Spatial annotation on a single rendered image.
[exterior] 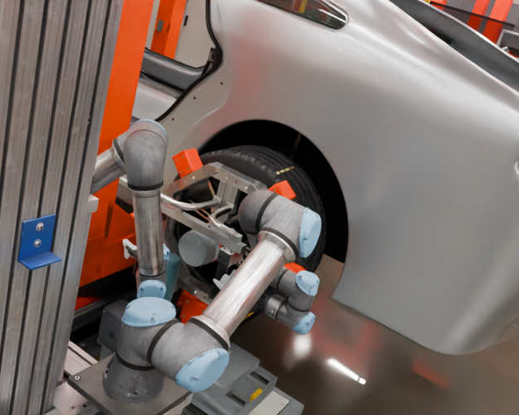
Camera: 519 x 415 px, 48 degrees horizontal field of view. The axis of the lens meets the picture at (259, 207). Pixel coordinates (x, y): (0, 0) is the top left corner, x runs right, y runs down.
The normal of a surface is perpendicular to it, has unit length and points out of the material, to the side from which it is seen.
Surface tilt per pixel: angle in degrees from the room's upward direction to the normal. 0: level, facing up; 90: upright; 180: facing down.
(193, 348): 32
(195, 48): 90
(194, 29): 90
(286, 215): 41
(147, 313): 7
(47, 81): 90
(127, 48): 90
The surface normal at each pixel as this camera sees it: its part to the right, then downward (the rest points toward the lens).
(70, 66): 0.81, 0.41
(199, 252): -0.50, 0.20
